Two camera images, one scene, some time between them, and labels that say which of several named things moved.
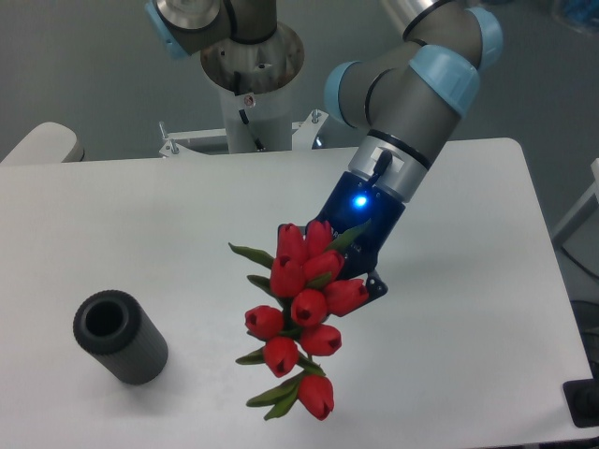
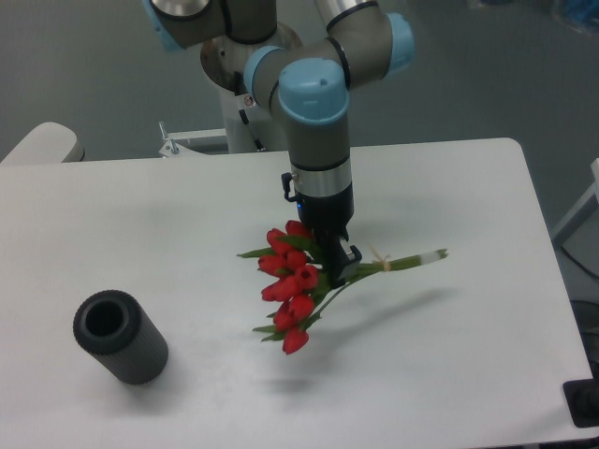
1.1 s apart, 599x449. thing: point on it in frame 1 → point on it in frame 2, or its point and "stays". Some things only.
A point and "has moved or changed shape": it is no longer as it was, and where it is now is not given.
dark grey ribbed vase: [124, 335] stays
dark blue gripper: [357, 199] → [326, 219]
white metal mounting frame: [302, 136] stays
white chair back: [48, 142] stays
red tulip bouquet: [305, 277] has moved or changed shape
